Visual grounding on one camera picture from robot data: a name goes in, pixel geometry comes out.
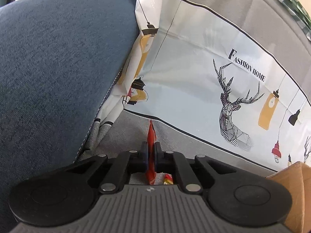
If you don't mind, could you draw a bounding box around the blue sofa cushion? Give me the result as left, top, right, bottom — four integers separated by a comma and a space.
1, 0, 139, 232

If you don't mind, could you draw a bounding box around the green checkered cloth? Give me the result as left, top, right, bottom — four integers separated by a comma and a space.
278, 0, 310, 41

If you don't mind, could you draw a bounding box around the brown cardboard box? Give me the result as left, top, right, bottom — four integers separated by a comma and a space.
267, 162, 311, 232

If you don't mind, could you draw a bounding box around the red gold snack packet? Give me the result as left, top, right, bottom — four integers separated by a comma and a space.
144, 119, 174, 185

